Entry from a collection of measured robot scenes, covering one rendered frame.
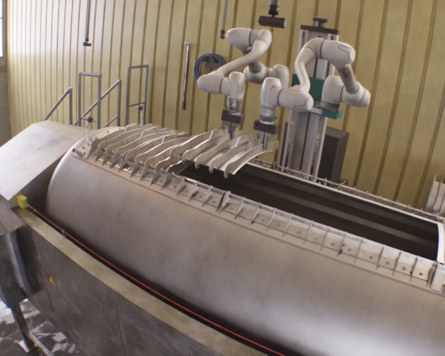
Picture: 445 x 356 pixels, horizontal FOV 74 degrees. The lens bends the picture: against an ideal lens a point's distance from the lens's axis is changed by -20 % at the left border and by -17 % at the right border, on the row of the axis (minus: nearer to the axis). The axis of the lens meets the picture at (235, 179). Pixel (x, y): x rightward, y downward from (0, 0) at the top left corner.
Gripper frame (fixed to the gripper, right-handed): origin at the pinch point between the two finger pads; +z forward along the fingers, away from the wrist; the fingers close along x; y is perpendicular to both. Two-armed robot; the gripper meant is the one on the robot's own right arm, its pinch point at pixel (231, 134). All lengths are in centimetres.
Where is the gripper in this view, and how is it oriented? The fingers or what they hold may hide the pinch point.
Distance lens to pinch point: 210.8
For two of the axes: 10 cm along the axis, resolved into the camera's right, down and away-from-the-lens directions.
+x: -8.6, -2.8, 4.3
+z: -1.0, 9.1, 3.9
